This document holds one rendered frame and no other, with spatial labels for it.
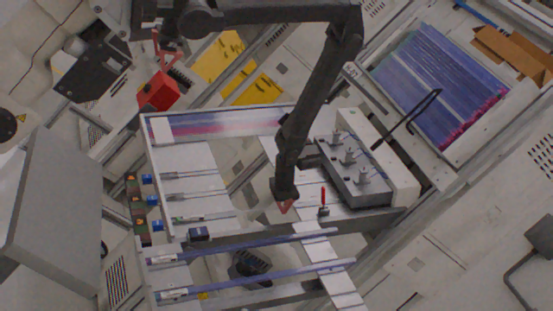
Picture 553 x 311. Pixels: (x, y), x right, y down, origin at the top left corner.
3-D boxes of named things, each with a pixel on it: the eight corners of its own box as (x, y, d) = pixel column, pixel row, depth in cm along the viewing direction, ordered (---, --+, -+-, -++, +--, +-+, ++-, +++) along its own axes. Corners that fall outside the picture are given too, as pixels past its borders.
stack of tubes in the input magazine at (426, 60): (438, 149, 186) (508, 85, 181) (368, 72, 226) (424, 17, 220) (459, 169, 194) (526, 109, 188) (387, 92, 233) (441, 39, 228)
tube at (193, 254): (143, 266, 150) (143, 263, 150) (143, 262, 151) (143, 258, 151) (337, 233, 167) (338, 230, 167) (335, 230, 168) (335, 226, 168)
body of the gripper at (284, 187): (289, 178, 190) (289, 158, 186) (300, 199, 182) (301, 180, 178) (268, 182, 188) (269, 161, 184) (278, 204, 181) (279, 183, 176)
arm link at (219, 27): (360, -21, 147) (378, 3, 141) (347, 28, 157) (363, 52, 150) (168, -18, 133) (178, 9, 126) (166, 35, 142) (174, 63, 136)
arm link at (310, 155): (276, 130, 175) (286, 152, 170) (315, 123, 178) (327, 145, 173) (273, 159, 184) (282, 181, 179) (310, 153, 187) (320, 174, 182)
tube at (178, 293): (153, 302, 142) (152, 297, 141) (151, 297, 143) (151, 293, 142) (356, 263, 159) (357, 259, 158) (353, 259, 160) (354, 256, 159)
